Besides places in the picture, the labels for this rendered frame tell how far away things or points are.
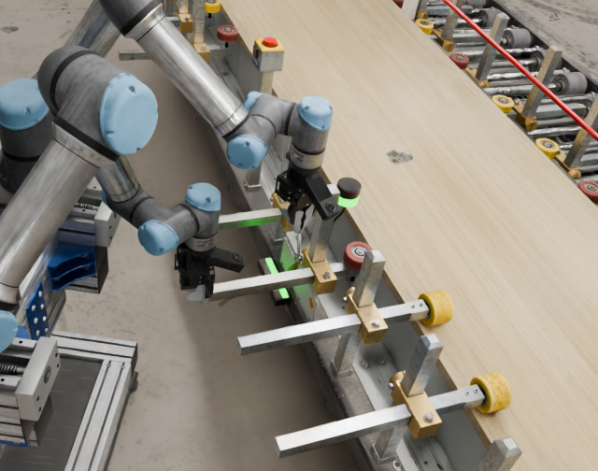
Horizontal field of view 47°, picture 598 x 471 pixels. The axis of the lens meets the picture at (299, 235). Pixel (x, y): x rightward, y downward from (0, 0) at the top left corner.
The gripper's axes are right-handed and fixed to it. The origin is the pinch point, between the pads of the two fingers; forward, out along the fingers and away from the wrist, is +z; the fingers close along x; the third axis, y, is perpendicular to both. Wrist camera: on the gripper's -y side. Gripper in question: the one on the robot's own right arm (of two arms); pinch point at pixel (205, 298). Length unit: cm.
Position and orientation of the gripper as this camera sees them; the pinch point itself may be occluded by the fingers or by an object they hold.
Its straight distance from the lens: 173.2
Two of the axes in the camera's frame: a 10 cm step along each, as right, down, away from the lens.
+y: -9.3, 1.4, -3.5
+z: -1.4, 7.3, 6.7
